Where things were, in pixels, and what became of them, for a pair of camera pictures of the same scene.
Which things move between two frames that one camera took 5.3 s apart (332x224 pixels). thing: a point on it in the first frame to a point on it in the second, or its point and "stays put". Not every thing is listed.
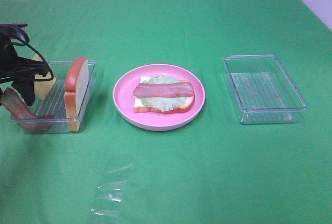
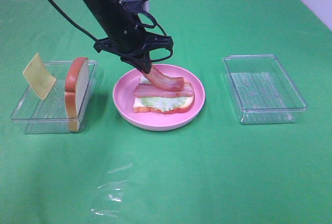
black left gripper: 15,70 to 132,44
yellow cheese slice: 43,88 stays put
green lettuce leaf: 162,103 stays put
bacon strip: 179,89 stays put
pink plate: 123,97 stays put
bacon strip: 22,113 to 164,81
